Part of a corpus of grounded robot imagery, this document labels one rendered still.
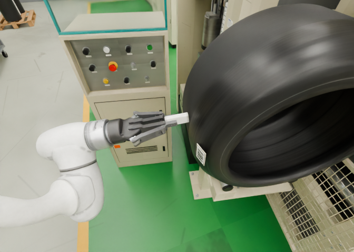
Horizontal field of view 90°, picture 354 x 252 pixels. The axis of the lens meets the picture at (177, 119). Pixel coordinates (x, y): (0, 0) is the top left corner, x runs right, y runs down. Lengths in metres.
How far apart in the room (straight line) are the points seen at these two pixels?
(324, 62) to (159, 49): 0.86
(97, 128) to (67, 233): 1.38
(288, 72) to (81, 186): 0.56
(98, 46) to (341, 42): 1.02
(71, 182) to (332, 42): 0.66
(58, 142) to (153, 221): 1.23
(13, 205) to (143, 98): 0.92
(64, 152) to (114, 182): 1.32
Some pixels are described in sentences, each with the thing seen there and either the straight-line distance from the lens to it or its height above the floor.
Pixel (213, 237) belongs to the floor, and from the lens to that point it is 1.66.
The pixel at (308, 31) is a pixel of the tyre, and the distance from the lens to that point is 0.46.
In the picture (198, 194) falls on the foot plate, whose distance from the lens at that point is 1.73.
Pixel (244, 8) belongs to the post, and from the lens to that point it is 0.73.
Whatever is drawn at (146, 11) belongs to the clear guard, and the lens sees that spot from 1.04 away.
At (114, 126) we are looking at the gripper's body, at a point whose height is 1.23.
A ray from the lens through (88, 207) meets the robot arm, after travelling 0.61.
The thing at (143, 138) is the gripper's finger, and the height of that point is 1.21.
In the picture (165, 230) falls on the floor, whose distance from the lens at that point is 1.65.
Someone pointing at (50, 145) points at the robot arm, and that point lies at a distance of 0.60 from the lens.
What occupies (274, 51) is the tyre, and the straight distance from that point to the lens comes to 0.42.
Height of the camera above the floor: 1.60
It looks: 45 degrees down
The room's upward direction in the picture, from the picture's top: straight up
